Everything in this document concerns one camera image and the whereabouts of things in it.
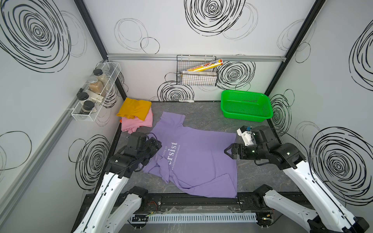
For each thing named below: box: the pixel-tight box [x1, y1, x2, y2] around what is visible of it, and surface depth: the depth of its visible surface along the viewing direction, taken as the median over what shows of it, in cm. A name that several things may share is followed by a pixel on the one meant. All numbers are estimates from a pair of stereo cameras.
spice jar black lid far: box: [93, 68, 108, 85], surface depth 75 cm
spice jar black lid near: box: [82, 100, 95, 111], surface depth 64 cm
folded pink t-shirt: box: [120, 107, 154, 134], surface depth 104 cm
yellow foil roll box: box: [186, 58, 224, 72], surface depth 91 cm
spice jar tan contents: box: [87, 76, 105, 94], surface depth 72 cm
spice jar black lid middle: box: [76, 92, 90, 106], surface depth 64 cm
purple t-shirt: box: [140, 111, 238, 199], surface depth 87 cm
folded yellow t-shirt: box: [116, 97, 153, 121], surface depth 106 cm
